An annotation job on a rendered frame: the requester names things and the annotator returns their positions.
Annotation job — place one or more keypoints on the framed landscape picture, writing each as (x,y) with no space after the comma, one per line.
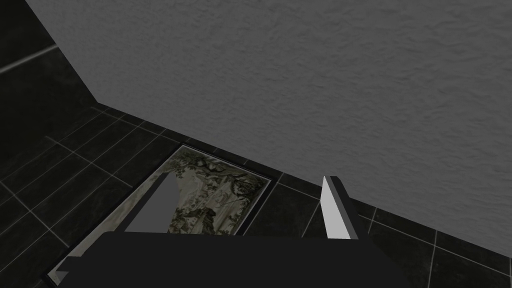
(224,196)

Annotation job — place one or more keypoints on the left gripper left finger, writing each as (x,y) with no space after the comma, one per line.
(154,210)

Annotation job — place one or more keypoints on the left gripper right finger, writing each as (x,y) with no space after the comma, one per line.
(338,210)

